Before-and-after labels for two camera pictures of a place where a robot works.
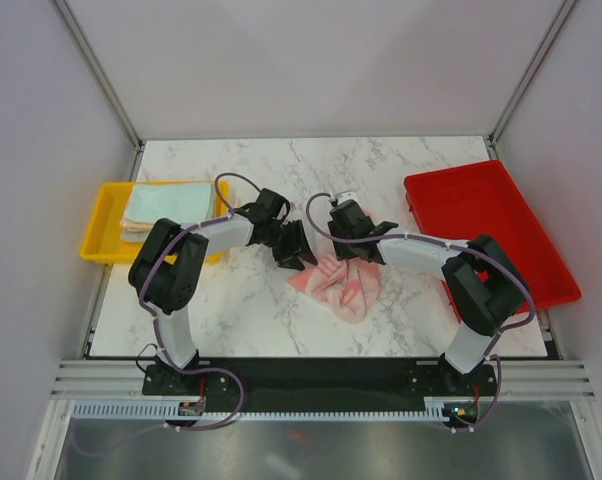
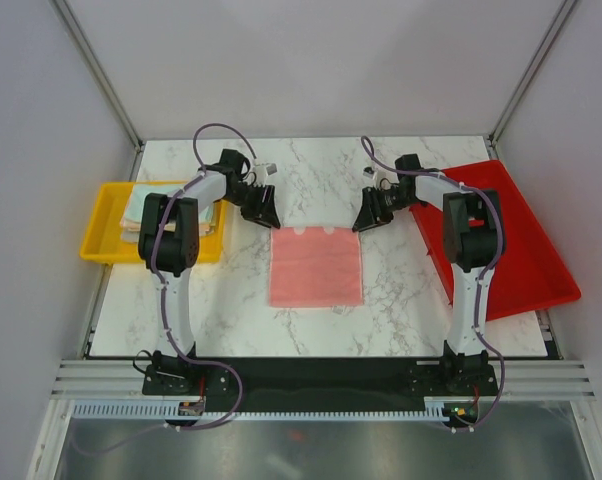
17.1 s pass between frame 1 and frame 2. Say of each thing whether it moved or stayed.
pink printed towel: moved
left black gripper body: moved
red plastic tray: stayed
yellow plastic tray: stayed
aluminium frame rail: stayed
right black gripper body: moved
